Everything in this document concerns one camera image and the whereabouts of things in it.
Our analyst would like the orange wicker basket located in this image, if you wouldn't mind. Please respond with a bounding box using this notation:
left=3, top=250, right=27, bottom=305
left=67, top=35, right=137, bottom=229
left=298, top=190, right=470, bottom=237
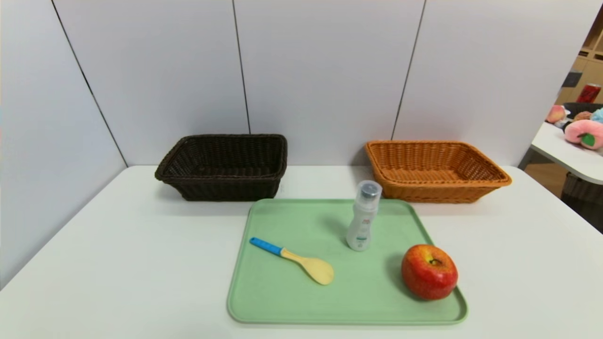
left=365, top=140, right=513, bottom=204

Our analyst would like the black bowl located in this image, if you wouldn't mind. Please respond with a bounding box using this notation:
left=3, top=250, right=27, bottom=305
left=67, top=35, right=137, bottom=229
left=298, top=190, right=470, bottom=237
left=562, top=102, right=603, bottom=121

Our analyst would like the yellow spoon with blue handle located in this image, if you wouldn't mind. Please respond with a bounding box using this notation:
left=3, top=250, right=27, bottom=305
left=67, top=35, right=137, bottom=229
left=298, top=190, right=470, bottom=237
left=249, top=237, right=335, bottom=286

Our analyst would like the small peach plush toy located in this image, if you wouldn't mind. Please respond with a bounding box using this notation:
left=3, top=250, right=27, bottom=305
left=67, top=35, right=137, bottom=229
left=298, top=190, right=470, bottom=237
left=546, top=105, right=570, bottom=127

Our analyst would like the white side table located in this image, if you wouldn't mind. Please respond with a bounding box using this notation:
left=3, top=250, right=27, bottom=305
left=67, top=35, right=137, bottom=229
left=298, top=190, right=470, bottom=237
left=531, top=121, right=603, bottom=185

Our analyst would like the dark brown wicker basket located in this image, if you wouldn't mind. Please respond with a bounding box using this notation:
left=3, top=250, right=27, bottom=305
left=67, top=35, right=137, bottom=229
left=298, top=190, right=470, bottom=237
left=155, top=134, right=288, bottom=202

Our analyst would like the red apple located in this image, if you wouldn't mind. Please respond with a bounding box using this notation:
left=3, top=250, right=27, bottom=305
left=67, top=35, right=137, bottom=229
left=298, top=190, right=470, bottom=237
left=401, top=244, right=459, bottom=301

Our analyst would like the light green plastic tray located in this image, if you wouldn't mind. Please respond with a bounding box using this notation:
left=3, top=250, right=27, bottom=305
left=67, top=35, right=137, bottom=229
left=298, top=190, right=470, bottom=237
left=227, top=198, right=469, bottom=326

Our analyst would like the red soda can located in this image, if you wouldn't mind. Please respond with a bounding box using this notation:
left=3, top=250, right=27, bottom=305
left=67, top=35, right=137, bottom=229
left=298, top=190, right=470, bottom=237
left=576, top=83, right=602, bottom=104

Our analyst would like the pink peach plush toy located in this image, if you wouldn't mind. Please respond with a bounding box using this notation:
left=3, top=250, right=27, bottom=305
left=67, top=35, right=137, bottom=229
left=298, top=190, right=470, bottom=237
left=564, top=119, right=603, bottom=150

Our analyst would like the wooden shelf unit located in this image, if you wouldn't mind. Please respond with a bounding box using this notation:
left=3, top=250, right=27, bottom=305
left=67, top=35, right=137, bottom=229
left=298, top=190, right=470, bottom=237
left=556, top=9, right=603, bottom=105

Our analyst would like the white bottle with clear cap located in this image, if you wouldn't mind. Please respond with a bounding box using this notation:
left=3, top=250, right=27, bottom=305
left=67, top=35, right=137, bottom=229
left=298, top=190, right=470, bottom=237
left=346, top=180, right=383, bottom=252

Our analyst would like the dark woven bin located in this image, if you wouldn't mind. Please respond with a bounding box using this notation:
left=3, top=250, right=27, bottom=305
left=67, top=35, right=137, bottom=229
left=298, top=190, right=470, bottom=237
left=561, top=172, right=603, bottom=234

